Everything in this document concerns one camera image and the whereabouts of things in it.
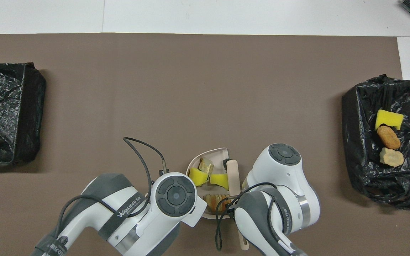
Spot small notched yellow sponge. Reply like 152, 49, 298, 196
210, 174, 230, 191

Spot pale round bread piece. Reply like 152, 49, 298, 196
380, 148, 404, 167

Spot brown bread roll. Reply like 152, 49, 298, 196
377, 126, 401, 149

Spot pale bread chunk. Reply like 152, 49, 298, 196
199, 158, 214, 175

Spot beige hand brush black bristles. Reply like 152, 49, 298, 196
222, 158, 250, 251

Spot yellow sponge piece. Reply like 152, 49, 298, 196
375, 109, 404, 130
189, 168, 210, 187

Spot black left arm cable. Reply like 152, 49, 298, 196
57, 137, 169, 246

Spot brown table mat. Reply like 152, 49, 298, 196
0, 33, 410, 256

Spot striped bread slice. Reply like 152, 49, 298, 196
203, 194, 231, 215

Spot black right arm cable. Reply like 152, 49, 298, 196
215, 182, 280, 251

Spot beige plastic dustpan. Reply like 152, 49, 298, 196
185, 148, 241, 221

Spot bin with crumpled black bag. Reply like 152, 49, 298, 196
341, 74, 410, 210

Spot rectangular bin with black bag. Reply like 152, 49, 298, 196
0, 62, 46, 166

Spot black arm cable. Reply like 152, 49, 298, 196
215, 182, 280, 251
57, 137, 169, 246

